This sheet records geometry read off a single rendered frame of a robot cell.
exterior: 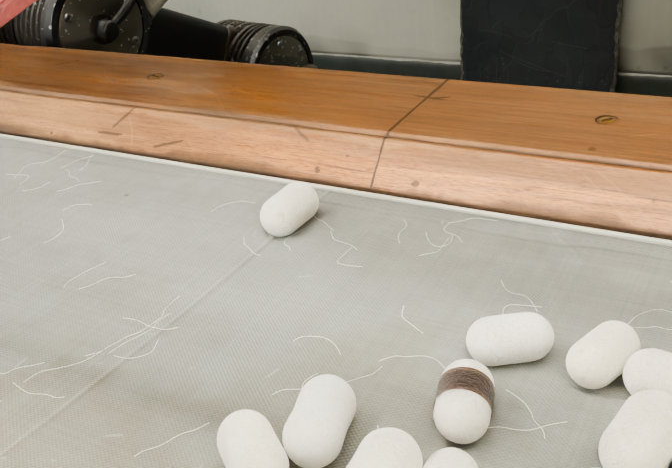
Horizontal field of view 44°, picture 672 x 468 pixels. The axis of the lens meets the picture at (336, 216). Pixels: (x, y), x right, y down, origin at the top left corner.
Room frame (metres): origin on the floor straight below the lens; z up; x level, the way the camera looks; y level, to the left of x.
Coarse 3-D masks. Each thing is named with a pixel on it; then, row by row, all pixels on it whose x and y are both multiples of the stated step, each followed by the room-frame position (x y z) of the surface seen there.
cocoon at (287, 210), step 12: (288, 192) 0.37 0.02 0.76; (300, 192) 0.37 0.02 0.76; (312, 192) 0.37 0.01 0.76; (264, 204) 0.36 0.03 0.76; (276, 204) 0.36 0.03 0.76; (288, 204) 0.36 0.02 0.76; (300, 204) 0.36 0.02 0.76; (312, 204) 0.37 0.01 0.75; (264, 216) 0.36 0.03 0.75; (276, 216) 0.36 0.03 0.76; (288, 216) 0.36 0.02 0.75; (300, 216) 0.36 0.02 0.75; (312, 216) 0.37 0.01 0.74; (264, 228) 0.36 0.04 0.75; (276, 228) 0.35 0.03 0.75; (288, 228) 0.36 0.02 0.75
